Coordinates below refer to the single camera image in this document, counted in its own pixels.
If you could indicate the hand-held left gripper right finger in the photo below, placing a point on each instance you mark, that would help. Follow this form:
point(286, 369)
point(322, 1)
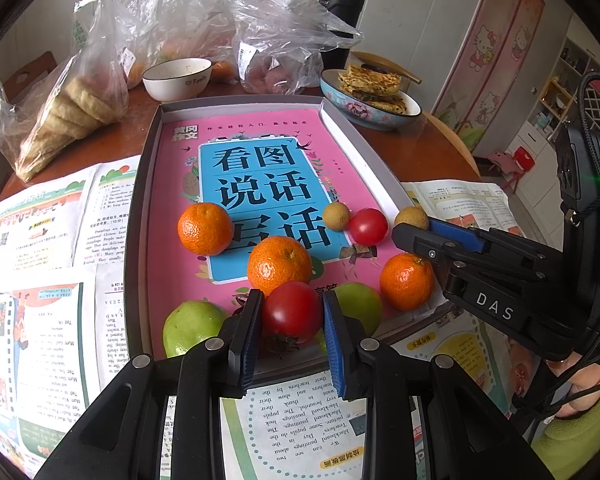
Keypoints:
point(335, 350)

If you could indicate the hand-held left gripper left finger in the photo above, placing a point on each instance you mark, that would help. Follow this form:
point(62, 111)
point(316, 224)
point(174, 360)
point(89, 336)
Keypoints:
point(247, 345)

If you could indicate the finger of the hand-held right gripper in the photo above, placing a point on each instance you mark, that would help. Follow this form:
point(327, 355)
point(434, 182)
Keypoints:
point(460, 235)
point(430, 247)

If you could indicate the brown longan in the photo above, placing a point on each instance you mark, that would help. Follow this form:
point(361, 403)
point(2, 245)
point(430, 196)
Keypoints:
point(411, 217)
point(336, 216)

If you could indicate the orange mandarin with green stem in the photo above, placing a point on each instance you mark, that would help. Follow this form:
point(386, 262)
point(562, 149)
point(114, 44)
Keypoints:
point(406, 281)

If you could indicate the large green jujube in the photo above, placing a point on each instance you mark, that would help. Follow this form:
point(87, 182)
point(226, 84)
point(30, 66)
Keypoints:
point(360, 307)

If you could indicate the red tomato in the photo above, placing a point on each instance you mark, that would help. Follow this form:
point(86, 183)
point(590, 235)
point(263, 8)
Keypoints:
point(368, 225)
point(292, 312)

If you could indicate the small green jujube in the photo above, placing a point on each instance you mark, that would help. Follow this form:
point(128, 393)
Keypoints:
point(192, 327)

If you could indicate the grey cardboard box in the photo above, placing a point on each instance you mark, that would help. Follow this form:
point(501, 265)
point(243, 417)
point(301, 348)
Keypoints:
point(145, 210)

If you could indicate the person's right forearm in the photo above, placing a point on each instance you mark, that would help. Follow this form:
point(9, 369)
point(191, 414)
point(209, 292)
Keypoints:
point(575, 445)

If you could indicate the person's right hand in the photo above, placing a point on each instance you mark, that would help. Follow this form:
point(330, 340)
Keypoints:
point(585, 385)

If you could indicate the newspaper sheet with yellow border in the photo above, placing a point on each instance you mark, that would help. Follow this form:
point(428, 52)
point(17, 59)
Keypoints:
point(460, 200)

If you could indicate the small pink stool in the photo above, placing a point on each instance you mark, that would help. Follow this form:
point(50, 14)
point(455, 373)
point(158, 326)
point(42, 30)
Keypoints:
point(500, 160)

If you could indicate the newspaper sheet with balloons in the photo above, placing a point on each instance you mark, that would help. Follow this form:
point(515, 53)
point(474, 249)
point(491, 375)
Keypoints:
point(290, 425)

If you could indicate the small red chair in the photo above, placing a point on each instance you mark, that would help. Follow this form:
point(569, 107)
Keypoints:
point(524, 157)

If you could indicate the pink book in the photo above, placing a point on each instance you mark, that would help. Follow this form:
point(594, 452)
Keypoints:
point(170, 280)

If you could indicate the blue floral bowl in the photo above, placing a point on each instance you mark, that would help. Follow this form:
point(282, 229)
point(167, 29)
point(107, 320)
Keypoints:
point(370, 110)

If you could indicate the white shelf cabinet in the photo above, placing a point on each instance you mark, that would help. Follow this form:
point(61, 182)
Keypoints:
point(555, 95)

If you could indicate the pink cartoon cat wardrobe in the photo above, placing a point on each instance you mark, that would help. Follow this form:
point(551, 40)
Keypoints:
point(490, 60)

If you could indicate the fried pancakes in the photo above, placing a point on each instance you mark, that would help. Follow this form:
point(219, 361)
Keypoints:
point(370, 80)

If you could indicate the newspaper sheet with film strip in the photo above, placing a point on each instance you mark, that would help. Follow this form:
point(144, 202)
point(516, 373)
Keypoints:
point(45, 340)

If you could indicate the clear plastic bag red fruit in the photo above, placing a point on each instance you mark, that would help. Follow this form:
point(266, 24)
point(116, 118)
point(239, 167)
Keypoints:
point(290, 30)

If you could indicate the black thermos bottle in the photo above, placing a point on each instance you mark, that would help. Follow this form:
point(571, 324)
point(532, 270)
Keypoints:
point(340, 0)

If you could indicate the white ceramic bowl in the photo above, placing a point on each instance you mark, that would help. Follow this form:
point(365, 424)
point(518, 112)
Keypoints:
point(175, 82)

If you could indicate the bread loaves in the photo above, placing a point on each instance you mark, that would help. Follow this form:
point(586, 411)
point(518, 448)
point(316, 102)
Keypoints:
point(70, 115)

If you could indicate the clear plastic bag with bread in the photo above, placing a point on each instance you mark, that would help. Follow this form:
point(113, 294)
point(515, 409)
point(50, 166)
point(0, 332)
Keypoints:
point(10, 125)

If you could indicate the crumpled clear plastic bag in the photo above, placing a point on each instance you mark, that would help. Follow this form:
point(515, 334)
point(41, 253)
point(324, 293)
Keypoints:
point(180, 20)

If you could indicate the dark wooden chair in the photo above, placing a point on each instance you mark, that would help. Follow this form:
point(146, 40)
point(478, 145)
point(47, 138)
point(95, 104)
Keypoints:
point(35, 67)

